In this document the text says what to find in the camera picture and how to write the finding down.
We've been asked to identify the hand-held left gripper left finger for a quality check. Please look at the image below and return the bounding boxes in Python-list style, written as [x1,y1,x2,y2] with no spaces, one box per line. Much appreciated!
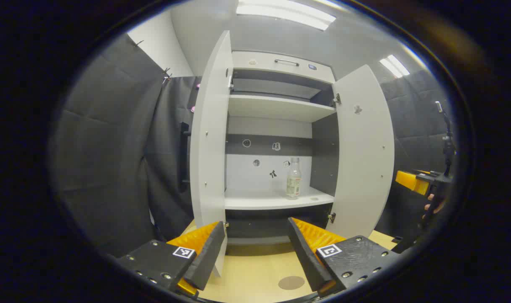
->
[114,221,227,297]

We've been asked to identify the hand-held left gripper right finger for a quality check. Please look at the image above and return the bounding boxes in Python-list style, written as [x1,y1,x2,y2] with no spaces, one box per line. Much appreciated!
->
[287,217,401,297]

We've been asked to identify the clear plastic bottle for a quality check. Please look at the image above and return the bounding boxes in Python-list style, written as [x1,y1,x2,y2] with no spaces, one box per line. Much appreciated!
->
[286,157,302,200]

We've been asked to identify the grey cabinet drawer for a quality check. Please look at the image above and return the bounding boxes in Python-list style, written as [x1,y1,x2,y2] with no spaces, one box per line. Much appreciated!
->
[231,50,336,84]

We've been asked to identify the small ceiling light panel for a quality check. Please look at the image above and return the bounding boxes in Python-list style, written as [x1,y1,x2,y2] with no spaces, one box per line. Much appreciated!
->
[379,54,410,79]

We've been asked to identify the black backdrop cloth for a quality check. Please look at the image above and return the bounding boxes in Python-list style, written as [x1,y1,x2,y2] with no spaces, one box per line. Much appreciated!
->
[49,34,458,257]

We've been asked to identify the long ceiling light panel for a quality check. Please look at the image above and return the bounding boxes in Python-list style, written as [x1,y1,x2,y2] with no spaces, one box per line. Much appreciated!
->
[236,0,336,31]

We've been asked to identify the black door handle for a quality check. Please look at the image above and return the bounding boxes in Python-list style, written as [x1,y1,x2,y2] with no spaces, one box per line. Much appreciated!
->
[180,122,191,192]

